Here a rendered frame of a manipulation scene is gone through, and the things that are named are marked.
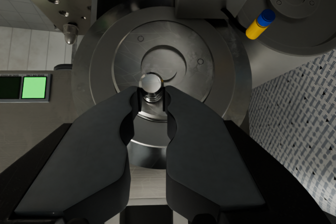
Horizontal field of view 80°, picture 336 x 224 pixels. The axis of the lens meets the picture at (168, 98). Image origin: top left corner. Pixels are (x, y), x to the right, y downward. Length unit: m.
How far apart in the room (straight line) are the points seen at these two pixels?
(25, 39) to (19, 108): 2.54
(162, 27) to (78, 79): 0.08
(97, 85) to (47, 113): 0.40
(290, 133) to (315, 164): 0.05
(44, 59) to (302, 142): 2.85
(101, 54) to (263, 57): 0.14
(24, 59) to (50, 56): 0.29
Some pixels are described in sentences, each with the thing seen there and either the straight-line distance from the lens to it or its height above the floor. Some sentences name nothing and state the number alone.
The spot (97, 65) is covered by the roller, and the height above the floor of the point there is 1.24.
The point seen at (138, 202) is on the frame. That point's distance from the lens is 0.52.
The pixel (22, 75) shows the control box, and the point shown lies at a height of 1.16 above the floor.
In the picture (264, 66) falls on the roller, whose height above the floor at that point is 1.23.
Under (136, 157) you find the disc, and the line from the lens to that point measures 0.16.
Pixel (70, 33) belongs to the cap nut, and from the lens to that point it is 0.57.
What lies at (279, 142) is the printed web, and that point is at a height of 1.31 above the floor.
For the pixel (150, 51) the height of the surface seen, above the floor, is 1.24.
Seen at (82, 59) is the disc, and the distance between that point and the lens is 0.18.
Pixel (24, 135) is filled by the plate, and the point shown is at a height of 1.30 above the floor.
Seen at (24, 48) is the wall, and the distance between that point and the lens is 3.06.
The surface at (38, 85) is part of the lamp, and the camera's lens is 0.57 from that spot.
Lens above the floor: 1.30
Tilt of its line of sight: 10 degrees down
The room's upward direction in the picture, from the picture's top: 179 degrees clockwise
